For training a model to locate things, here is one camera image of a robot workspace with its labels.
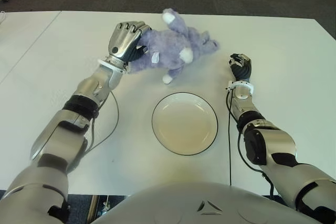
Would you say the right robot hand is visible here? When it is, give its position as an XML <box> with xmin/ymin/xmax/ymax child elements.
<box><xmin>227</xmin><ymin>53</ymin><xmax>253</xmax><ymax>82</ymax></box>

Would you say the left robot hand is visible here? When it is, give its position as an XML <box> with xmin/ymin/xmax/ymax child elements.
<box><xmin>104</xmin><ymin>20</ymin><xmax>153</xmax><ymax>66</ymax></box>

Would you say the purple plush doll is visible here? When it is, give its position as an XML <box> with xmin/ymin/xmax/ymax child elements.
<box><xmin>127</xmin><ymin>8</ymin><xmax>221</xmax><ymax>85</ymax></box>

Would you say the white plate black rim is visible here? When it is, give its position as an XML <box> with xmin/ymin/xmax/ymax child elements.
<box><xmin>151</xmin><ymin>92</ymin><xmax>219</xmax><ymax>156</ymax></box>

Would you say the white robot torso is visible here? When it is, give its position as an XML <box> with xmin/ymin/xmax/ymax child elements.
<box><xmin>91</xmin><ymin>181</ymin><xmax>329</xmax><ymax>224</ymax></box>

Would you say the metal table leg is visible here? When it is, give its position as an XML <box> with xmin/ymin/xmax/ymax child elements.
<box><xmin>86</xmin><ymin>195</ymin><xmax>100</xmax><ymax>221</ymax></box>

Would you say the white right wrist camera ring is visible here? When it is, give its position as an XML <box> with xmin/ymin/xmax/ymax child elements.
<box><xmin>225</xmin><ymin>80</ymin><xmax>255</xmax><ymax>93</ymax></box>

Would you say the white wrist camera ring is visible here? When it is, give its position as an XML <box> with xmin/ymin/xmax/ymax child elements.
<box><xmin>225</xmin><ymin>80</ymin><xmax>255</xmax><ymax>93</ymax></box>
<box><xmin>98</xmin><ymin>58</ymin><xmax>131</xmax><ymax>74</ymax></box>

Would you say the white left wrist camera ring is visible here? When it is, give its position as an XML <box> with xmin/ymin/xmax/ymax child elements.
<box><xmin>98</xmin><ymin>58</ymin><xmax>131</xmax><ymax>74</ymax></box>

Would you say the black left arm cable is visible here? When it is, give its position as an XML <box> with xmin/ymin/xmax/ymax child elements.
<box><xmin>86</xmin><ymin>90</ymin><xmax>120</xmax><ymax>154</ymax></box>

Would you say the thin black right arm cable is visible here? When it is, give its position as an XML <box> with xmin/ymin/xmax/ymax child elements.
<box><xmin>225</xmin><ymin>89</ymin><xmax>233</xmax><ymax>186</ymax></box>

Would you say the thick black right elbow cable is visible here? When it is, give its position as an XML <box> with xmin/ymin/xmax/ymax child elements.
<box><xmin>237</xmin><ymin>129</ymin><xmax>275</xmax><ymax>198</ymax></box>

